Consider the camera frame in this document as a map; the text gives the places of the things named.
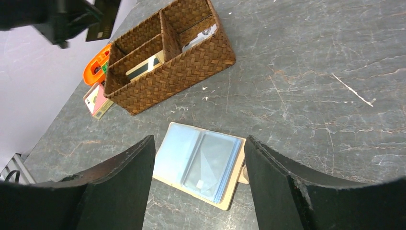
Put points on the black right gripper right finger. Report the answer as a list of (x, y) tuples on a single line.
[(290, 196)]

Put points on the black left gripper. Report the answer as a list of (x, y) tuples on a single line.
[(56, 20)]

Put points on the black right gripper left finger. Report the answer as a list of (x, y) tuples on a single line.
[(111, 195)]

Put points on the grey card in holder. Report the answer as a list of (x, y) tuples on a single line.
[(210, 165)]

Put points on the pink triangle picture card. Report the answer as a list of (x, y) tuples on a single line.
[(96, 102)]

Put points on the gold card magnetic stripe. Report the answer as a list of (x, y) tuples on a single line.
[(146, 66)]

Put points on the silver white card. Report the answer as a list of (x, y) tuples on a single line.
[(200, 37)]

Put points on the orange plastic letter toy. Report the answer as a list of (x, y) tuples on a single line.
[(93, 73)]

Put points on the small green brick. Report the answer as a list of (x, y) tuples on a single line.
[(105, 67)]

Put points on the woven wicker divided basket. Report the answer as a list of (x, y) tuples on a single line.
[(169, 29)]

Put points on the aluminium frame rail left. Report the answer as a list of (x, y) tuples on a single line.
[(16, 172)]

